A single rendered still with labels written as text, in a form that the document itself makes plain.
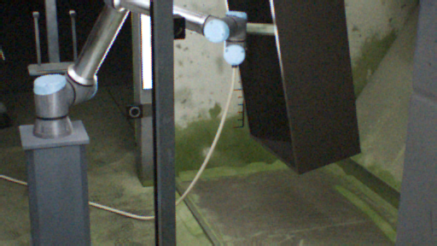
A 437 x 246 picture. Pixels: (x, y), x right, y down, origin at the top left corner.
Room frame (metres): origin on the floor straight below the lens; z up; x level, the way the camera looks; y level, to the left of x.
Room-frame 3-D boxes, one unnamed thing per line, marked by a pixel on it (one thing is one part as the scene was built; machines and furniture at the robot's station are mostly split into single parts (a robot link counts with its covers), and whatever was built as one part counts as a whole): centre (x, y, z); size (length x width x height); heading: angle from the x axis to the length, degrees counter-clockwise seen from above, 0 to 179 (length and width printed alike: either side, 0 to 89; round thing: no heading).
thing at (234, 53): (2.83, -0.08, 1.11); 0.12 x 0.09 x 0.10; 177
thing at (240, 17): (2.81, -0.08, 1.22); 0.12 x 0.09 x 0.12; 151
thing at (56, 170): (3.10, 0.79, 0.32); 0.31 x 0.31 x 0.64; 18
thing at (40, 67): (3.82, 0.92, 0.95); 0.26 x 0.15 x 0.32; 108
